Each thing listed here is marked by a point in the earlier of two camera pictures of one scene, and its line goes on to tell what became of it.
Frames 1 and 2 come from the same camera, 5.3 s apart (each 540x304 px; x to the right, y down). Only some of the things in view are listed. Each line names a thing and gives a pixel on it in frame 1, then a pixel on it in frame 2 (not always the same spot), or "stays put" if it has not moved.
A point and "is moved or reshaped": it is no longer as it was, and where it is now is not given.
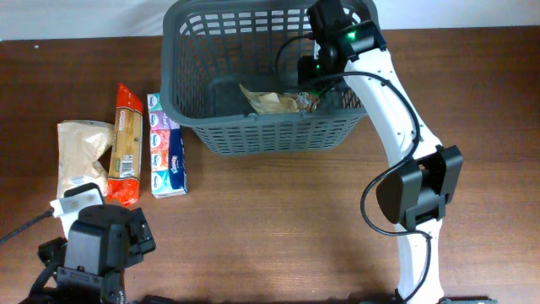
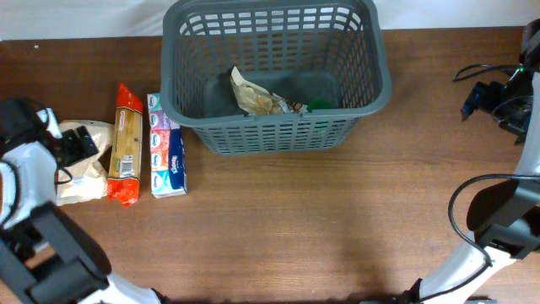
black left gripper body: [146, 243] to [75, 144]
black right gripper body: [312, 75] to [511, 105]
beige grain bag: [80, 143] stays put
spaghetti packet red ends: [126, 161] stays put
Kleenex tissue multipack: [168, 153] stays put
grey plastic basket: [210, 48] stays put
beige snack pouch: [273, 103] is moved or reshaped
